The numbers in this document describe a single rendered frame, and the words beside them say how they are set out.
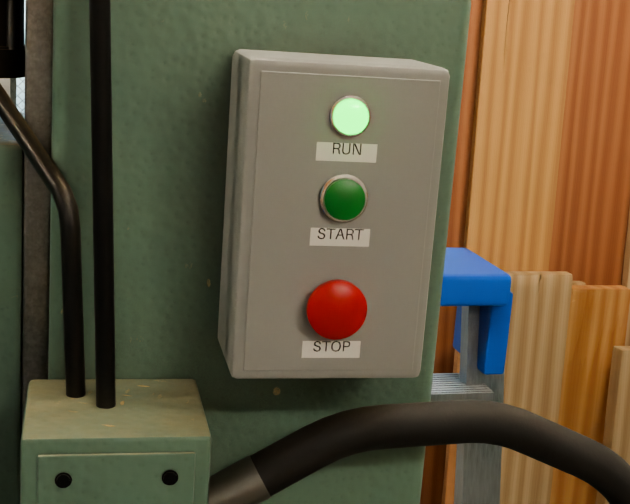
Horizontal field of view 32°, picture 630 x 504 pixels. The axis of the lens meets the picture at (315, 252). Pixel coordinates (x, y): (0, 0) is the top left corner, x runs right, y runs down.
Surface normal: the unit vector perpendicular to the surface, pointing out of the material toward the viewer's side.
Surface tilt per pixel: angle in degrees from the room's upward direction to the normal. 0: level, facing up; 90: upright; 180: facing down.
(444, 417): 52
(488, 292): 90
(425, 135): 90
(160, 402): 0
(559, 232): 87
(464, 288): 90
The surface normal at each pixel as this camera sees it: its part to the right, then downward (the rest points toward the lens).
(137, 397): 0.07, -0.97
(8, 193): 0.20, 0.25
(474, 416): 0.22, -0.40
